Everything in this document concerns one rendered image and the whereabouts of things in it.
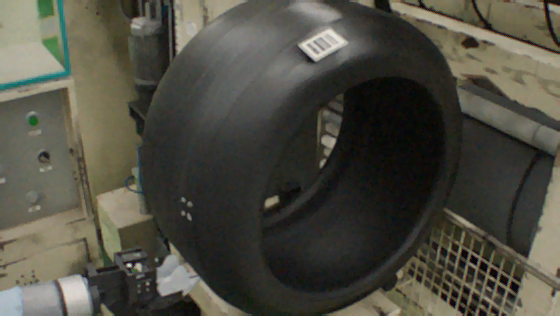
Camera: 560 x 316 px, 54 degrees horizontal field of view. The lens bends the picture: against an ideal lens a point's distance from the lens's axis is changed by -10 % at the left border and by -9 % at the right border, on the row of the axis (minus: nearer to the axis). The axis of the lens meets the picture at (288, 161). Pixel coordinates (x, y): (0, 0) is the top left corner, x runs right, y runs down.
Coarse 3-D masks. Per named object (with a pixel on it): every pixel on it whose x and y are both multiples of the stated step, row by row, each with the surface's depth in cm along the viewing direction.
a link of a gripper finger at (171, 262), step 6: (168, 258) 100; (174, 258) 100; (168, 264) 100; (174, 264) 101; (162, 270) 100; (168, 270) 101; (162, 276) 101; (168, 276) 101; (192, 276) 102; (156, 282) 99; (156, 288) 100
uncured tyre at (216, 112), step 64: (256, 0) 100; (320, 0) 96; (192, 64) 93; (256, 64) 84; (320, 64) 84; (384, 64) 90; (448, 64) 105; (192, 128) 87; (256, 128) 83; (384, 128) 133; (448, 128) 106; (192, 192) 86; (256, 192) 86; (320, 192) 136; (384, 192) 132; (448, 192) 116; (192, 256) 93; (256, 256) 91; (320, 256) 129; (384, 256) 115
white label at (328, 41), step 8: (328, 32) 86; (312, 40) 85; (320, 40) 85; (328, 40) 85; (336, 40) 85; (344, 40) 85; (304, 48) 84; (312, 48) 84; (320, 48) 84; (328, 48) 84; (336, 48) 84; (312, 56) 83; (320, 56) 83
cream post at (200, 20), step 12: (180, 0) 122; (192, 0) 117; (204, 0) 113; (216, 0) 114; (228, 0) 116; (240, 0) 118; (180, 12) 124; (192, 12) 119; (204, 12) 115; (216, 12) 116; (204, 24) 116; (192, 36) 121
